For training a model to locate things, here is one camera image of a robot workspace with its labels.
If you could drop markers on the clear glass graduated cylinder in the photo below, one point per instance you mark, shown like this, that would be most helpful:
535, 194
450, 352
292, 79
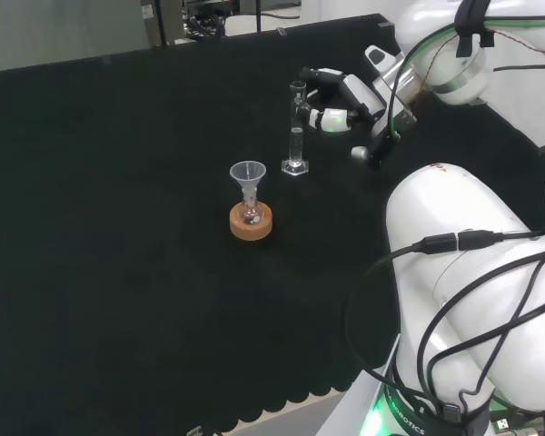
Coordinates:
295, 145

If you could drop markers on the black bench cloth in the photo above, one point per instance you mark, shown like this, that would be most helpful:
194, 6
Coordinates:
118, 227

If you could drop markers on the small round-bottom glass flask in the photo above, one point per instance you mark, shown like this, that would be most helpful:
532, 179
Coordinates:
250, 213

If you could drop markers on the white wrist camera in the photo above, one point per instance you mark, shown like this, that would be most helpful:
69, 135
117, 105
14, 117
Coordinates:
379, 56

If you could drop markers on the clear plastic funnel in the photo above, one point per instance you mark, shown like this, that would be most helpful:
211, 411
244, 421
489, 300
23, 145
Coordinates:
248, 171

